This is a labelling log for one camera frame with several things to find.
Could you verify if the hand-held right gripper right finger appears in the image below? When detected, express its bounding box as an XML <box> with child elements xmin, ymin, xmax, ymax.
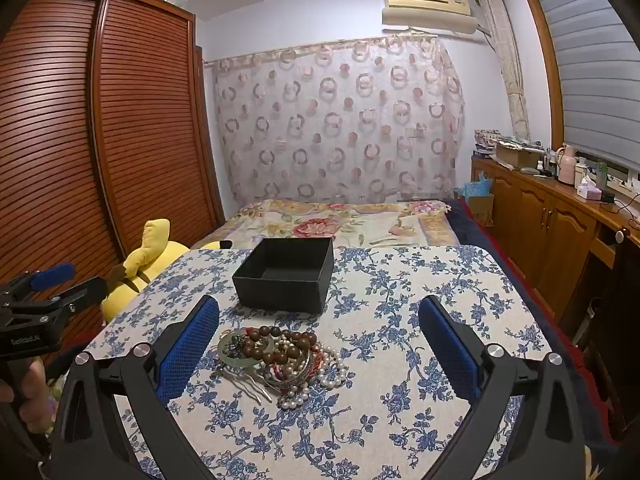
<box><xmin>418</xmin><ymin>295</ymin><xmax>608</xmax><ymax>480</ymax></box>

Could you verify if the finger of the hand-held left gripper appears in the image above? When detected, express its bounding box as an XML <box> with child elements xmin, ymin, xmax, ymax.
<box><xmin>47</xmin><ymin>276</ymin><xmax>109</xmax><ymax>308</ymax></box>
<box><xmin>0</xmin><ymin>262</ymin><xmax>77</xmax><ymax>297</ymax></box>

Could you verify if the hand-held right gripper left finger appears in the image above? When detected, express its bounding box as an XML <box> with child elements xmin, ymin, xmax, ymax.
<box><xmin>47</xmin><ymin>295</ymin><xmax>221</xmax><ymax>480</ymax></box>

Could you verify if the green jade bangle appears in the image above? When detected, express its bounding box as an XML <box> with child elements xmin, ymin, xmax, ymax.
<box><xmin>217</xmin><ymin>332</ymin><xmax>277</xmax><ymax>369</ymax></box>

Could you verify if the silver hair comb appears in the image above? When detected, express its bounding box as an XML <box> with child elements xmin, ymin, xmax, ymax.
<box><xmin>220</xmin><ymin>366</ymin><xmax>274</xmax><ymax>404</ymax></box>

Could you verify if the brown wooden bead bracelet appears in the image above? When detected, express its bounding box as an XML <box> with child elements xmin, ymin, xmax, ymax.
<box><xmin>243</xmin><ymin>325</ymin><xmax>321</xmax><ymax>365</ymax></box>

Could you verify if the black box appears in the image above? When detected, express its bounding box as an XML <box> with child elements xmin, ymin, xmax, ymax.
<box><xmin>231</xmin><ymin>237</ymin><xmax>335</xmax><ymax>315</ymax></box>

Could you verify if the white pearl necklace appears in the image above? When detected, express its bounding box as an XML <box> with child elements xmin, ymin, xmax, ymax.
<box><xmin>276</xmin><ymin>339</ymin><xmax>349</xmax><ymax>409</ymax></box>

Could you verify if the person's left forearm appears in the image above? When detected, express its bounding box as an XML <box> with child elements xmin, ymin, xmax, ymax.
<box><xmin>0</xmin><ymin>400</ymin><xmax>51</xmax><ymax>480</ymax></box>

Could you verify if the person's left hand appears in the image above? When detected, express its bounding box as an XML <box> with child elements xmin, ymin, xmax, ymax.
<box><xmin>0</xmin><ymin>357</ymin><xmax>53</xmax><ymax>428</ymax></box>

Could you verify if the yellow plush toy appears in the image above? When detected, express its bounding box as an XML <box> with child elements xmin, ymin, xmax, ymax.
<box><xmin>100</xmin><ymin>219</ymin><xmax>233</xmax><ymax>323</ymax></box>

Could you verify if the blue floral tablecloth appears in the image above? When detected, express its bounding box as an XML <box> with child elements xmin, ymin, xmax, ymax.
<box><xmin>82</xmin><ymin>245</ymin><xmax>568</xmax><ymax>480</ymax></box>

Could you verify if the small brown cardboard box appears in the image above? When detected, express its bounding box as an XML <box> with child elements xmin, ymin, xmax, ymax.
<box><xmin>467</xmin><ymin>193</ymin><xmax>496</xmax><ymax>227</ymax></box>

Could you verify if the wooden sideboard cabinet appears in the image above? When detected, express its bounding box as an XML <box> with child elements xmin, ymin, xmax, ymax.
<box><xmin>470</xmin><ymin>156</ymin><xmax>640</xmax><ymax>323</ymax></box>

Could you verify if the blue plastic bag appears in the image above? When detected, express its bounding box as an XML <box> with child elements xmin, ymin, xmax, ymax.
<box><xmin>455</xmin><ymin>170</ymin><xmax>494</xmax><ymax>199</ymax></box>

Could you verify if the wooden louvered wardrobe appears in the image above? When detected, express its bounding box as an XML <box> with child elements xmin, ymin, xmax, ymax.
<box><xmin>0</xmin><ymin>0</ymin><xmax>226</xmax><ymax>361</ymax></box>

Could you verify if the floral bed blanket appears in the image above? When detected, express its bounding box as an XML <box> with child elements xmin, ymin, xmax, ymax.
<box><xmin>200</xmin><ymin>198</ymin><xmax>458</xmax><ymax>251</ymax></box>

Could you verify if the open cardboard box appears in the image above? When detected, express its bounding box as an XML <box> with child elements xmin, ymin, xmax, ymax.
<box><xmin>494</xmin><ymin>139</ymin><xmax>544</xmax><ymax>170</ymax></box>

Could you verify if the stack of printed boxes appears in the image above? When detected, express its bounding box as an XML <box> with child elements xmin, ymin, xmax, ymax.
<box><xmin>473</xmin><ymin>128</ymin><xmax>502</xmax><ymax>157</ymax></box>

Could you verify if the white tissue box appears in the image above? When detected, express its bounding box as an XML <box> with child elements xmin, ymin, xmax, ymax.
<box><xmin>575</xmin><ymin>176</ymin><xmax>604</xmax><ymax>203</ymax></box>

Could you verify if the pink thermos jug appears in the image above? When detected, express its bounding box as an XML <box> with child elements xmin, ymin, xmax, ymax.
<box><xmin>557</xmin><ymin>143</ymin><xmax>579</xmax><ymax>186</ymax></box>

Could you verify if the circle print sheer curtain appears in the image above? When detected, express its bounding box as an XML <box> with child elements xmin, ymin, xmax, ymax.
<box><xmin>212</xmin><ymin>34</ymin><xmax>467</xmax><ymax>207</ymax></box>

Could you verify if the beige tied window curtain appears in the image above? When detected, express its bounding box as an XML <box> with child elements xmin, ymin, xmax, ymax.
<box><xmin>475</xmin><ymin>0</ymin><xmax>532</xmax><ymax>142</ymax></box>

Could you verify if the grey window blind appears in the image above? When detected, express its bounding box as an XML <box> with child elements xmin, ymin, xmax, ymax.
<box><xmin>531</xmin><ymin>0</ymin><xmax>640</xmax><ymax>183</ymax></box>

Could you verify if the wall air conditioner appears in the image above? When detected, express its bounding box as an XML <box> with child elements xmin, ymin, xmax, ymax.
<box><xmin>381</xmin><ymin>0</ymin><xmax>479</xmax><ymax>37</ymax></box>

